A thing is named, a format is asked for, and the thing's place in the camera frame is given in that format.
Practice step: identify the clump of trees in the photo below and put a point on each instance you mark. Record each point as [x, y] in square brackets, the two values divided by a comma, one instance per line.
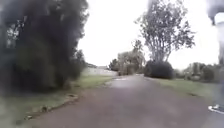
[128, 61]

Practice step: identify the grey asphalt path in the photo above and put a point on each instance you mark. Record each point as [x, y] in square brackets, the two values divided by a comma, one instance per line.
[133, 103]

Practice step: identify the dark round bush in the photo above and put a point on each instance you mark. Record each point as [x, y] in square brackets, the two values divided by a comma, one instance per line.
[159, 70]

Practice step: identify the tall slender tree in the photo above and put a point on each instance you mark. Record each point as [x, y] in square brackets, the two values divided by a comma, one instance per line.
[163, 30]

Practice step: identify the large dark tree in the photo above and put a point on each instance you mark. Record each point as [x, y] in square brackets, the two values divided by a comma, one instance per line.
[43, 46]

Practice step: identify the grass strip beside bushes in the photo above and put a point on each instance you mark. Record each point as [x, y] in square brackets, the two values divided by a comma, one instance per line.
[186, 87]

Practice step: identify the row of bushes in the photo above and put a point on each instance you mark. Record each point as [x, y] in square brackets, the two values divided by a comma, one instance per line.
[206, 73]

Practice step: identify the open grass lawn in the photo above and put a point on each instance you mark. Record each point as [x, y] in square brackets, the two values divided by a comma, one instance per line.
[20, 105]

